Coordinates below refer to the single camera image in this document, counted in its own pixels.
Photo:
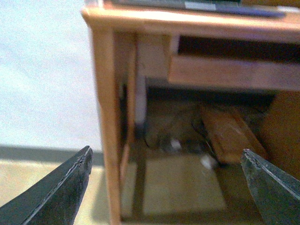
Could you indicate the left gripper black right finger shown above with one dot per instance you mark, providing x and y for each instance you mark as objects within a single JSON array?
[{"x": 275, "y": 192}]

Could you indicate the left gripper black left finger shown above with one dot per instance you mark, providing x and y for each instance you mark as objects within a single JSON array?
[{"x": 56, "y": 198}]

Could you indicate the wooden pull-out keyboard tray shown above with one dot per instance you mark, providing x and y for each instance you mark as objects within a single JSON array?
[{"x": 235, "y": 64}]

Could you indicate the wooden box under desk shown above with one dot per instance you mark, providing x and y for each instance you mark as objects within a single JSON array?
[{"x": 229, "y": 134}]

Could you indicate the white power adapter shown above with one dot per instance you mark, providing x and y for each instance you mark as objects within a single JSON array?
[{"x": 208, "y": 162}]

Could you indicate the wooden desk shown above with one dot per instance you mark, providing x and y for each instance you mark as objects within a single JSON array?
[{"x": 116, "y": 33}]

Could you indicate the grey laptop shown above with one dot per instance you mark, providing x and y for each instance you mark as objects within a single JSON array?
[{"x": 234, "y": 7}]

